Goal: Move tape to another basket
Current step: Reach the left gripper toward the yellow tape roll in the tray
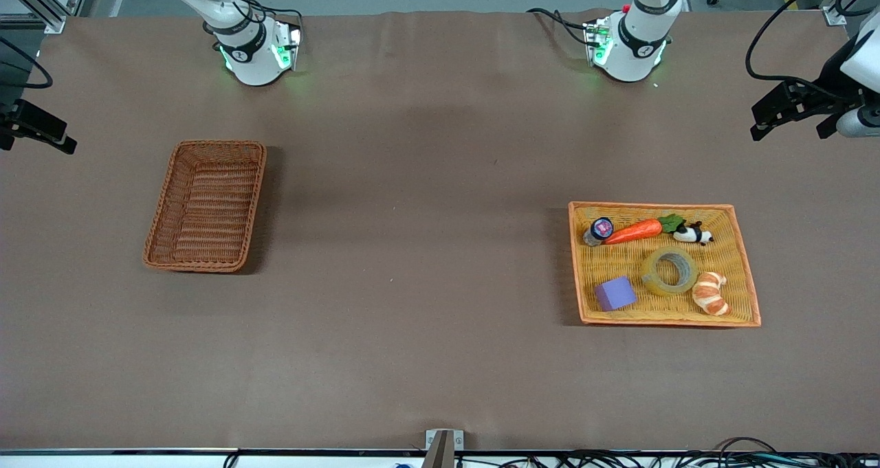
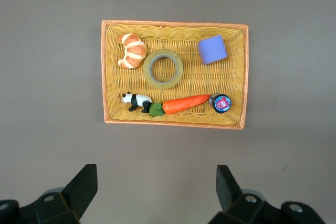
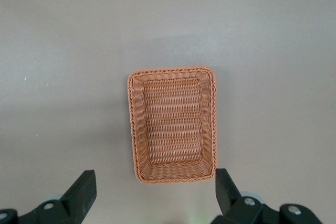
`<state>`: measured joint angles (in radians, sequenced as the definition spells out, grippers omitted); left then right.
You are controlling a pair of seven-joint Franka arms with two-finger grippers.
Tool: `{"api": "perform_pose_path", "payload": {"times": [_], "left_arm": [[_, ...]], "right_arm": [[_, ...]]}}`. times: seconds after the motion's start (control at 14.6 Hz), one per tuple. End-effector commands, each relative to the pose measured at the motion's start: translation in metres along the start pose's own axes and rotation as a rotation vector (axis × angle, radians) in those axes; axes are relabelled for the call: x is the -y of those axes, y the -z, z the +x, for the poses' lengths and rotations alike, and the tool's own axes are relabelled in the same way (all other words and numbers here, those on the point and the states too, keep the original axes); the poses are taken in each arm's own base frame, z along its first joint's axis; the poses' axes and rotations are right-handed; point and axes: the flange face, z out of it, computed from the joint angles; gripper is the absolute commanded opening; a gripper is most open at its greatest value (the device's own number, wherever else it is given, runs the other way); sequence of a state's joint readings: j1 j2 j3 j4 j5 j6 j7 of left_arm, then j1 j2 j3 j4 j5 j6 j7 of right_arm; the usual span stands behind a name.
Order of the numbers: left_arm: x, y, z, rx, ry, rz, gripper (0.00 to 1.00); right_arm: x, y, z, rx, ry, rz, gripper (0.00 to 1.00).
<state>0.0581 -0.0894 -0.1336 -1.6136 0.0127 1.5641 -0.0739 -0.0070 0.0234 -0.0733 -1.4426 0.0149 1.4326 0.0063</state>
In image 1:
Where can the purple cube block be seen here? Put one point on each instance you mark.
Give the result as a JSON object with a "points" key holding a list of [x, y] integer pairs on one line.
{"points": [[615, 294]]}

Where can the toy croissant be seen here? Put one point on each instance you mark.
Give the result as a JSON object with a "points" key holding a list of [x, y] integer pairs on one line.
{"points": [[708, 293]]}

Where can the brown wicker basket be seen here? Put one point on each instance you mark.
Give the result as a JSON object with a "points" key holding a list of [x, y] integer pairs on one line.
{"points": [[206, 210]]}

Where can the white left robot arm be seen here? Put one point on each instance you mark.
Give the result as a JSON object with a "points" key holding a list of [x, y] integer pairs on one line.
{"points": [[636, 52]]}

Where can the aluminium frame profile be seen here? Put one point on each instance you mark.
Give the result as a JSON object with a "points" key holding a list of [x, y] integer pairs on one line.
{"points": [[41, 18], [835, 16]]}

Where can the orange toy carrot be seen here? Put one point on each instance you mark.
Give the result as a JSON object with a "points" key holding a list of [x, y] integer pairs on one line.
{"points": [[636, 231]]}

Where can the white table edge strip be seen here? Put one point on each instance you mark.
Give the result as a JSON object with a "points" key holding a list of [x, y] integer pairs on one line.
{"points": [[137, 460]]}

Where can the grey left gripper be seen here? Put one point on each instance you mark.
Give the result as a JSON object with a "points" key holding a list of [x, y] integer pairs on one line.
{"points": [[830, 75]]}

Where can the small jar with blue lid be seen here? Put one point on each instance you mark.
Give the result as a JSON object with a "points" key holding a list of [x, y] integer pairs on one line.
{"points": [[601, 229]]}

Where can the orange rimmed yellow woven basket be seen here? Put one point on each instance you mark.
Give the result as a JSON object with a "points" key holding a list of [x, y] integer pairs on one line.
{"points": [[660, 303]]}

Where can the yellowish clear tape roll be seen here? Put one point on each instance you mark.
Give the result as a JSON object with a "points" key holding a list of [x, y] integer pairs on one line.
{"points": [[650, 279]]}

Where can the black and white panda toy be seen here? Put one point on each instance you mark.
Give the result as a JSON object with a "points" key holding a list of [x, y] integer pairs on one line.
{"points": [[691, 234]]}

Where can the grey metal table bracket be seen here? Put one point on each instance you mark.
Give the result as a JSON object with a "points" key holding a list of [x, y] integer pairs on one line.
{"points": [[444, 447]]}

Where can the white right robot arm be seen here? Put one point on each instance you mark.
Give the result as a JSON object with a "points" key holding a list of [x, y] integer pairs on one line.
{"points": [[256, 59]]}

